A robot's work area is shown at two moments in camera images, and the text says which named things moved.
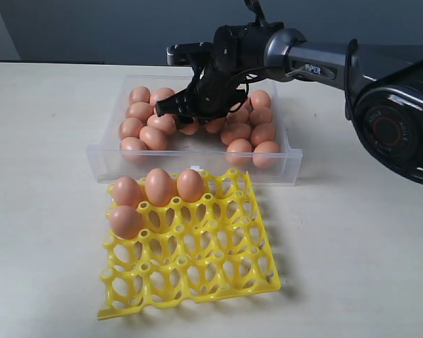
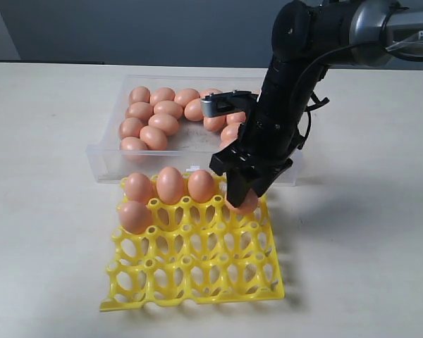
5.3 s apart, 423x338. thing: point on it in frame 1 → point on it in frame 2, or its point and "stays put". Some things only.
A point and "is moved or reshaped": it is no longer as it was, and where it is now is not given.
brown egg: [216, 126] stays put
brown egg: [127, 192] → [137, 187]
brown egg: [125, 222] → [134, 217]
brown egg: [140, 94] stays put
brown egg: [130, 127] stays put
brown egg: [158, 186] → [170, 185]
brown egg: [141, 110] stays put
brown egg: [189, 129] → [248, 205]
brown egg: [166, 123] is moved or reshaped
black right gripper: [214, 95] → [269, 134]
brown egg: [161, 94] stays put
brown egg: [190, 185] → [201, 186]
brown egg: [154, 139] stays put
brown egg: [239, 152] is moved or reshaped
